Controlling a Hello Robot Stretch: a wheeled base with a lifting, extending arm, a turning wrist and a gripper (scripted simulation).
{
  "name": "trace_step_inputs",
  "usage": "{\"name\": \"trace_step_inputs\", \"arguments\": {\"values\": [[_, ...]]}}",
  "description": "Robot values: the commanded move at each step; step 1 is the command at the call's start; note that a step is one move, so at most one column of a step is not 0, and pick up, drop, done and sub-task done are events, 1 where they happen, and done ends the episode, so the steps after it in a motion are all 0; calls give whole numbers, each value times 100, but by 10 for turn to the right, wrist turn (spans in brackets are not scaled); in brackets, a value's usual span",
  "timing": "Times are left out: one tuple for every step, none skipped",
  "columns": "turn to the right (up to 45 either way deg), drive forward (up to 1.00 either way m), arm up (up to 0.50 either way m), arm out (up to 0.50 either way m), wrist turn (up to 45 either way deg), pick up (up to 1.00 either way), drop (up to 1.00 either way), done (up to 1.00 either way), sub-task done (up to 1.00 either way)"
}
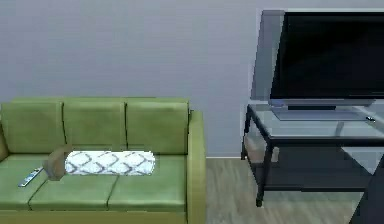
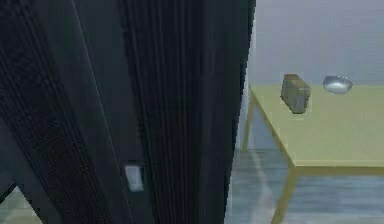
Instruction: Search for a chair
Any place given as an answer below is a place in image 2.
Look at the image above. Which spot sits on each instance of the black tall ribbed cabinet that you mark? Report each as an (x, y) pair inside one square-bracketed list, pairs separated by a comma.
[(173, 100)]

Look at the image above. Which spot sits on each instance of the brown box-shaped toaster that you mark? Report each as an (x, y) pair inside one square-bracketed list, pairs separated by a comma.
[(296, 95)]

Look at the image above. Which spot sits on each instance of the yellow wooden table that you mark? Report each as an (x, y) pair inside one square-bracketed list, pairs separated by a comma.
[(336, 133)]

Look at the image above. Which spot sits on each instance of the grey metal bowl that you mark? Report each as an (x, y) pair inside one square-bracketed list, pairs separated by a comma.
[(337, 85)]

